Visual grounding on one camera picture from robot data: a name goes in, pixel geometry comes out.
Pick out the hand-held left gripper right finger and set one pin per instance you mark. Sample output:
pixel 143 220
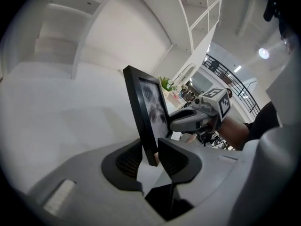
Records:
pixel 185 163

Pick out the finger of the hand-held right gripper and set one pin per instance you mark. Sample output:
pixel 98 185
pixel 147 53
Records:
pixel 182 114

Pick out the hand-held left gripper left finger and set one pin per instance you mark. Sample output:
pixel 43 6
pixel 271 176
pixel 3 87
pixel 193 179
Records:
pixel 117 173

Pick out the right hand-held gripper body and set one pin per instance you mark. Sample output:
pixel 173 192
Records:
pixel 211 102

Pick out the black picture frame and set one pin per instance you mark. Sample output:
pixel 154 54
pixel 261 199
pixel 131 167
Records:
pixel 141 107

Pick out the person's right forearm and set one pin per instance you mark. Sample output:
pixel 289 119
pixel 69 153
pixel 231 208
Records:
pixel 234 133

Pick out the person's right hand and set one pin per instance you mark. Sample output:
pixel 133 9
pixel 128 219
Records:
pixel 211 125

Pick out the black metal railing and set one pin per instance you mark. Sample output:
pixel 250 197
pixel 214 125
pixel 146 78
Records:
pixel 235 81

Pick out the green plant with white flowers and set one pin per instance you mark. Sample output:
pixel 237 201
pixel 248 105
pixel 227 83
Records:
pixel 168 83

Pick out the person's black sleeve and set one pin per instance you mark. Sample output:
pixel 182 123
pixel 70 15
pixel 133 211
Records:
pixel 263 119

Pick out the round ceiling light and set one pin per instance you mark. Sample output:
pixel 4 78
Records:
pixel 263 53

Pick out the white shelf unit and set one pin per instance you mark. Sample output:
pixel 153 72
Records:
pixel 202 15

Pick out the person's head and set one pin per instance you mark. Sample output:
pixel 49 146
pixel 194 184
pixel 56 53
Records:
pixel 288 36

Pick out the white oval wall frame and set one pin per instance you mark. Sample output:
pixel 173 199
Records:
pixel 187 73

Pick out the black head-worn camera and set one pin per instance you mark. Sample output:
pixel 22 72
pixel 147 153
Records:
pixel 270 9

